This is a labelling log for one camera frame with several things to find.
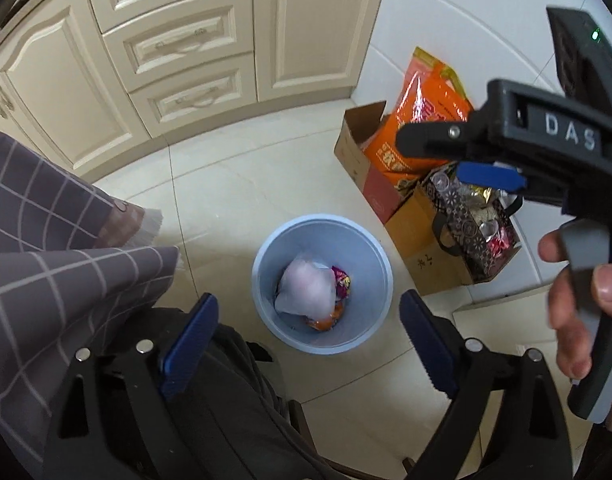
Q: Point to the light blue plastic bin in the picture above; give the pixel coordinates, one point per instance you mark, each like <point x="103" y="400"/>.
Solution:
<point x="366" y="285"/>

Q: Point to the arched cream cabinet door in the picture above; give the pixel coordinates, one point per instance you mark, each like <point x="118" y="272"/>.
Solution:
<point x="60" y="75"/>

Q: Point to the red white candy packet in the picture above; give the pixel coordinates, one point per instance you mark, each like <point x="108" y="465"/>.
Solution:
<point x="503" y="242"/>

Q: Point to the orange clear snack wrapper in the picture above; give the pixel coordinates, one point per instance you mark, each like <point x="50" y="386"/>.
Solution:
<point x="326" y="321"/>

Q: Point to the purple snack wrapper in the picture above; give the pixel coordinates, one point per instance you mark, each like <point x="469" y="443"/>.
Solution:
<point x="342" y="280"/>

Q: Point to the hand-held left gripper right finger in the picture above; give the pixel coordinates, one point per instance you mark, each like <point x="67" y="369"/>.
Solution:
<point x="428" y="346"/>

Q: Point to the grey checked trouser legs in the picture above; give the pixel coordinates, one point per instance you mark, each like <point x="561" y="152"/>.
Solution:
<point x="45" y="270"/>

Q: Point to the large orange rice bag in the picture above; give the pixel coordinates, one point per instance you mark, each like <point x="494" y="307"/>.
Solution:
<point x="386" y="150"/>

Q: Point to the orange bag with yellow edge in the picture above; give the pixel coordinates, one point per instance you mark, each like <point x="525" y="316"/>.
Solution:
<point x="421" y="67"/>

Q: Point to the tall cream cabinet door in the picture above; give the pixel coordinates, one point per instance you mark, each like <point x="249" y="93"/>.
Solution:
<point x="316" y="25"/>

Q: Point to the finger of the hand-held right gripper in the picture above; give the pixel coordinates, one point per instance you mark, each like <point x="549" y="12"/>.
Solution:
<point x="491" y="175"/>
<point x="436" y="140"/>

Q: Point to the person's right hand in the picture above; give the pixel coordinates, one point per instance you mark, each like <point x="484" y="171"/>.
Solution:
<point x="568" y="320"/>

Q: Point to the cream kitchen cabinet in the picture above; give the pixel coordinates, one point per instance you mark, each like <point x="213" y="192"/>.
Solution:
<point x="85" y="60"/>

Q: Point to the white plastic bag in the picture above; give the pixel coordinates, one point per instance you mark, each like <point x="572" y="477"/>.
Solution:
<point x="306" y="285"/>

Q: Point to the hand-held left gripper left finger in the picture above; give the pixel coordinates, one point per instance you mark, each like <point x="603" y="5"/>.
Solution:
<point x="190" y="346"/>

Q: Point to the black patterned gift bag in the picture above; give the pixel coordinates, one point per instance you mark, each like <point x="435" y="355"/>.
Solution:
<point x="461" y="230"/>

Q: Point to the brown red cardboard box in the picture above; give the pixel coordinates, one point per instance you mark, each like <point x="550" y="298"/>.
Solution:
<point x="353" y="155"/>

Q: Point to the yellow brown cardboard box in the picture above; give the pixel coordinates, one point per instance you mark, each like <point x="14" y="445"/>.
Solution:
<point x="411" y="230"/>

